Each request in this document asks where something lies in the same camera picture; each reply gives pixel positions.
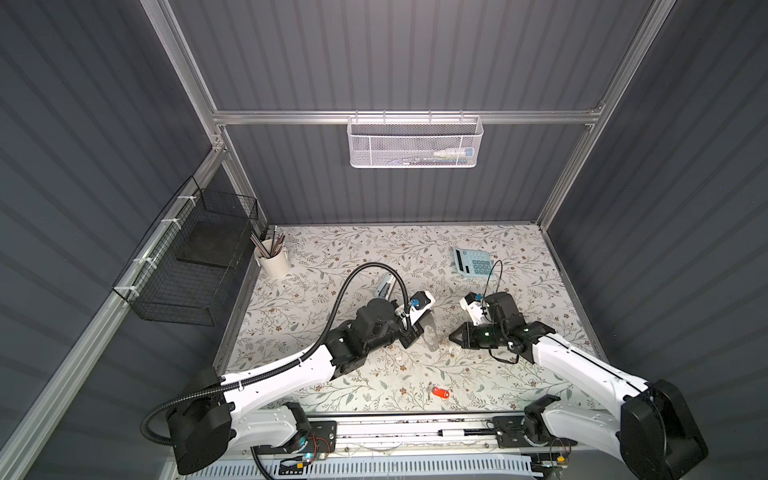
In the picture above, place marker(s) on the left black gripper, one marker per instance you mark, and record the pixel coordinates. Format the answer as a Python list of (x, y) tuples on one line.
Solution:
[(409, 337)]

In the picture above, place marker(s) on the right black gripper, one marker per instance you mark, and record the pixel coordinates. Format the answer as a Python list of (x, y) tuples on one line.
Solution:
[(467, 330)]

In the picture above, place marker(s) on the red key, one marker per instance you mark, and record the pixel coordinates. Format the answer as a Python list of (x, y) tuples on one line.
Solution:
[(439, 392), (435, 339)]

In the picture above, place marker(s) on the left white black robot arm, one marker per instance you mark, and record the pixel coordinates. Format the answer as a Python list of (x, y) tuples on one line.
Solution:
[(235, 410)]

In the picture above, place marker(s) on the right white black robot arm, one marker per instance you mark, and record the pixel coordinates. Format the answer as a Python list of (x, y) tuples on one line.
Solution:
[(646, 425)]

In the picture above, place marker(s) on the light blue calculator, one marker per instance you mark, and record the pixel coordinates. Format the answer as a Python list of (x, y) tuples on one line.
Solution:
[(472, 263)]

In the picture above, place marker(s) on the white pencil cup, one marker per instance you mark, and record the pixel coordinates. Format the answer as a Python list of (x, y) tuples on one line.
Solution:
[(271, 255)]

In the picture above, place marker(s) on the white tube in basket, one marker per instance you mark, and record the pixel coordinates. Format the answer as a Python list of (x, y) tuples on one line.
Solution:
[(450, 155)]

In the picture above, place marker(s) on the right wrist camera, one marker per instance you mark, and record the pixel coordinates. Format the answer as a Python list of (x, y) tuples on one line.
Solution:
[(474, 306)]

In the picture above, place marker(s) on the aluminium front rail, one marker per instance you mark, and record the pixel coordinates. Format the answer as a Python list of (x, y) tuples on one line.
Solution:
[(383, 430)]

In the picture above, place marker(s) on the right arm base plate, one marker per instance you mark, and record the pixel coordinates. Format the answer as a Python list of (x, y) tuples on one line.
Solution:
[(515, 431)]

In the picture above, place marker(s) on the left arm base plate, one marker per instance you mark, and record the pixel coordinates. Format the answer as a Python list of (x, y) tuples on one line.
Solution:
[(318, 438)]

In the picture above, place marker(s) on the white perforated cable tray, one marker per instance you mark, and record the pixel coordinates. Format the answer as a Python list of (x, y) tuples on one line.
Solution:
[(402, 467)]

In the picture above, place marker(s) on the white wire mesh basket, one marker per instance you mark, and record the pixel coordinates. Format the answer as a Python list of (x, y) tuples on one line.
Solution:
[(381, 143)]

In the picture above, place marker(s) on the black wire mesh basket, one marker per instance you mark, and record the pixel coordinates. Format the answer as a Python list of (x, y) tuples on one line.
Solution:
[(193, 272)]

